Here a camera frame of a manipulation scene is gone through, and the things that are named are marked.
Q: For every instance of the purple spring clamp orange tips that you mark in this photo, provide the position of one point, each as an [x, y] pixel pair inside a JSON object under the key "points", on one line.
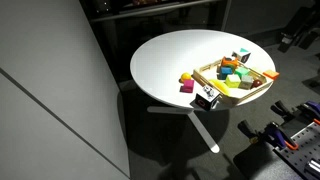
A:
{"points": [[311, 108], [280, 136]]}

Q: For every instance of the dark spring clamp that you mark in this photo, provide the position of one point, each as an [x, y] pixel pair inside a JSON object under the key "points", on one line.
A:
{"points": [[248, 129]]}

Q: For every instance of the orange block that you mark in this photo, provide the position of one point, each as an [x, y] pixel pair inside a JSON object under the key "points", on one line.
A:
{"points": [[271, 74]]}

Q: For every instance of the blue block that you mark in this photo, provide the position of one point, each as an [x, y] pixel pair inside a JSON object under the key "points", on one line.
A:
{"points": [[226, 71]]}

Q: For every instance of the white table base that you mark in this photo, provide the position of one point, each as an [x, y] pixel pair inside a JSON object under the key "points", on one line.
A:
{"points": [[203, 130]]}

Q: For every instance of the black perforated breadboard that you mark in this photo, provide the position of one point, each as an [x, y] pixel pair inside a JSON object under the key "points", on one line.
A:
{"points": [[300, 150]]}

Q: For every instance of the black equipment stand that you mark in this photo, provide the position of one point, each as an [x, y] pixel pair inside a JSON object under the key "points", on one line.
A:
{"points": [[293, 28]]}

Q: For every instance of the white soft cube teal triangle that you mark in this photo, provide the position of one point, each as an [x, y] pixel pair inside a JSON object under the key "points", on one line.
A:
{"points": [[240, 55]]}

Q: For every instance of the yellow ball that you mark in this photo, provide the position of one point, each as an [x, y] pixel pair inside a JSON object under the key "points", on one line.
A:
{"points": [[185, 76]]}

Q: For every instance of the lime green block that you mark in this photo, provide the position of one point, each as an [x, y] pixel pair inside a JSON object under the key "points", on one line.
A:
{"points": [[233, 81]]}

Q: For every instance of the orange soft cube number six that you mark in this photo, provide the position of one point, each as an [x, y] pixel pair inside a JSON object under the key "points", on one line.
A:
{"points": [[230, 62]]}

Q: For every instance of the yellow round object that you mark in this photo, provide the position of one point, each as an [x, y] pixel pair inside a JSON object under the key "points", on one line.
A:
{"points": [[220, 86]]}

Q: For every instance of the black and white soft cube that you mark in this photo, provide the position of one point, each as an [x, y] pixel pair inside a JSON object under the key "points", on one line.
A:
{"points": [[204, 100]]}

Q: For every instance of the magenta block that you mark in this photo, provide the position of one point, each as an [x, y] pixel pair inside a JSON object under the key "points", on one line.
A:
{"points": [[188, 86]]}

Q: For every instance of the grey metal rail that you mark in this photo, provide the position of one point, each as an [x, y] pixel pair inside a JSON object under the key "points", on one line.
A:
{"points": [[150, 10]]}

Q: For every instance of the aluminium extrusion bar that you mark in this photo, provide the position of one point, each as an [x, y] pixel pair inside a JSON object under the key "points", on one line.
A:
{"points": [[313, 167]]}

